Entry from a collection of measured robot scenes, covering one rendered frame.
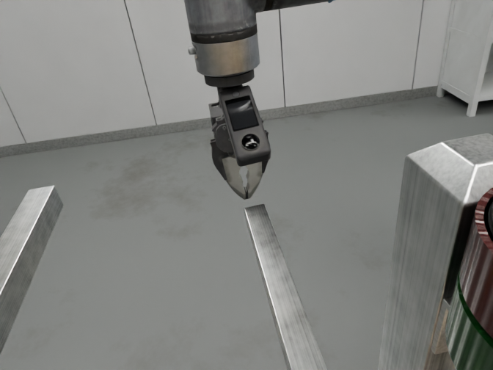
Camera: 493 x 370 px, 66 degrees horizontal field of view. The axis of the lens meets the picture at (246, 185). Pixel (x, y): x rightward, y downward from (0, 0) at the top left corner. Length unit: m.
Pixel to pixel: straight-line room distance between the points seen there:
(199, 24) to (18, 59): 2.66
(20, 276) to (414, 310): 0.33
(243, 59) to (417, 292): 0.40
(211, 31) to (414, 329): 0.41
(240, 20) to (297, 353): 0.38
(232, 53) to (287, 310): 0.32
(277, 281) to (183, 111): 2.59
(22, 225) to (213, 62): 0.29
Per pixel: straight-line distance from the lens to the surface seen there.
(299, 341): 0.38
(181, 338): 1.50
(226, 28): 0.50
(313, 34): 2.90
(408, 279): 0.18
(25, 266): 0.41
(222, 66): 0.51
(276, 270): 0.44
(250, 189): 0.62
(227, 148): 0.57
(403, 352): 0.21
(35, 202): 0.48
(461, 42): 3.14
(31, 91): 3.17
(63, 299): 1.84
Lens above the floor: 1.17
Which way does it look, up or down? 32 degrees down
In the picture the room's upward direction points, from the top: 8 degrees counter-clockwise
